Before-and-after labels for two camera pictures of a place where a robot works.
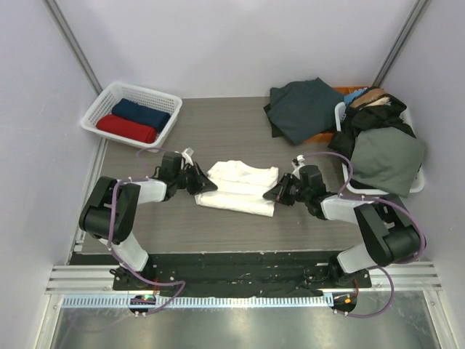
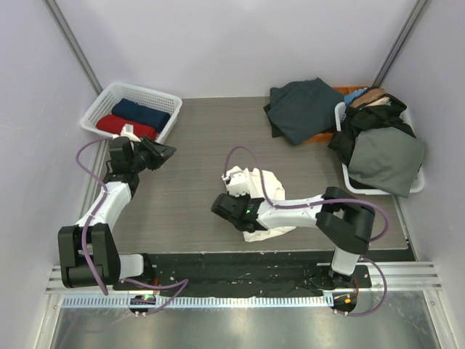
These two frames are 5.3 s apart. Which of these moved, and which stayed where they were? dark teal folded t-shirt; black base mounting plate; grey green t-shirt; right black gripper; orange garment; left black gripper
Moved: right black gripper; left black gripper
Stayed: grey green t-shirt; orange garment; dark teal folded t-shirt; black base mounting plate
